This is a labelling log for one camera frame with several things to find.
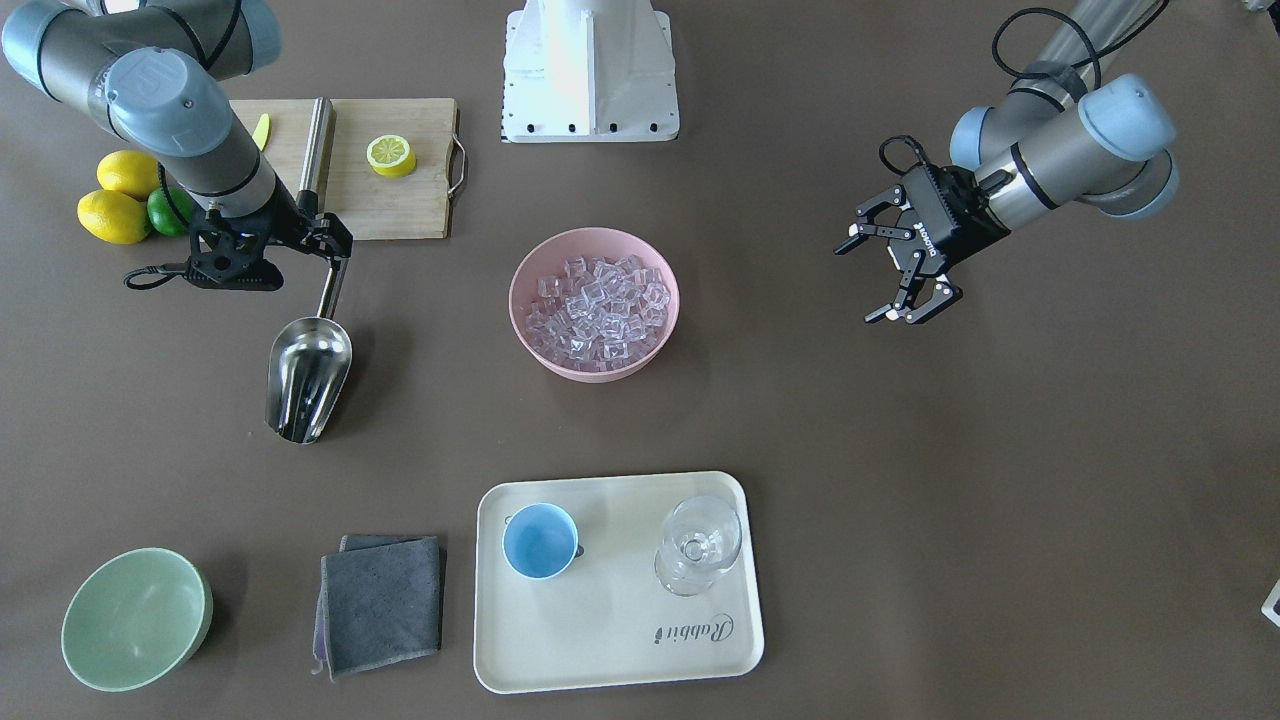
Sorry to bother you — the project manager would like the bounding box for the green lime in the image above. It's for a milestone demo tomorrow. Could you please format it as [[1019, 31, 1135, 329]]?
[[146, 186, 195, 237]]

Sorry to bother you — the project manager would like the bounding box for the bamboo cutting board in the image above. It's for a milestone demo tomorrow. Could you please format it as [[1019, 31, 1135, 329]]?
[[230, 97, 458, 241]]

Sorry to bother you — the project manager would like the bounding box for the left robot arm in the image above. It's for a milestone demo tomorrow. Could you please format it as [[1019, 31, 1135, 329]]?
[[836, 1, 1180, 324]]

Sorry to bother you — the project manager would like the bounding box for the light blue cup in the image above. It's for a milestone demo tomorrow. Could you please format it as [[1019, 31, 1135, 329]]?
[[502, 503, 584, 580]]

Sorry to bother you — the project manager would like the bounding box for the steel ice scoop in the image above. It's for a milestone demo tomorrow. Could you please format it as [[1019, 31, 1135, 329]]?
[[265, 258, 353, 445]]

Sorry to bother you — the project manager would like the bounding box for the yellow lemon half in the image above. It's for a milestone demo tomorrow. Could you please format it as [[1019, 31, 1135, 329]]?
[[366, 135, 417, 178]]

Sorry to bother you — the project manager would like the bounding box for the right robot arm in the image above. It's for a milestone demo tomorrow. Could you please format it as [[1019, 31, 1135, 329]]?
[[3, 1, 353, 291]]

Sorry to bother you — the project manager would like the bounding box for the pink bowl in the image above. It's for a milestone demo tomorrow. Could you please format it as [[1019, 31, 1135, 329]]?
[[508, 227, 681, 383]]

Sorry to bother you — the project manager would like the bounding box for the steel muddler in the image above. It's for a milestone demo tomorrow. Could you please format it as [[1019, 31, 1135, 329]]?
[[298, 97, 335, 199]]

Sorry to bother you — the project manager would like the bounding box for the yellow plastic knife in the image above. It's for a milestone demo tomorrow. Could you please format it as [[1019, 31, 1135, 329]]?
[[251, 113, 271, 151]]

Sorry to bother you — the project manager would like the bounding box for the clear wine glass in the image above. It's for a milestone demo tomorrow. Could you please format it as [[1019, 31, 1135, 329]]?
[[654, 495, 742, 597]]

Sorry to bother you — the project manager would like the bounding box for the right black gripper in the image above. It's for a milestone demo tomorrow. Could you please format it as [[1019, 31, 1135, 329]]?
[[186, 184, 355, 291]]

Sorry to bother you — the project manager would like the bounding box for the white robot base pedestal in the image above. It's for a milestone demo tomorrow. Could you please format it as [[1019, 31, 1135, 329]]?
[[500, 1, 681, 143]]

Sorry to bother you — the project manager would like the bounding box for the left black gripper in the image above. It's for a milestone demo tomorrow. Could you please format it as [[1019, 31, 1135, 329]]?
[[835, 164, 1010, 325]]

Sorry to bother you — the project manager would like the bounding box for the grey folded cloth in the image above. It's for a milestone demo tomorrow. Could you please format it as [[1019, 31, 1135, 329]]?
[[312, 534, 445, 682]]

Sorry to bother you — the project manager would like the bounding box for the green bowl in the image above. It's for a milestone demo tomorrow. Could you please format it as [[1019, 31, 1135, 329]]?
[[60, 547, 214, 693]]

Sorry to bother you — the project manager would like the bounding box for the whole yellow lemon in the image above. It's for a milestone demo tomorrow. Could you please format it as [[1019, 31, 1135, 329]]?
[[76, 190, 152, 245], [95, 150, 160, 201]]

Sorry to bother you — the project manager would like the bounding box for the ice cubes pile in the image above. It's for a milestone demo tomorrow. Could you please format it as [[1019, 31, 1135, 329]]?
[[515, 255, 675, 374]]

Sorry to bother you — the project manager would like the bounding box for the cream serving tray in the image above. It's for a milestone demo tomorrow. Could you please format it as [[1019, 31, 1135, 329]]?
[[474, 470, 765, 694]]

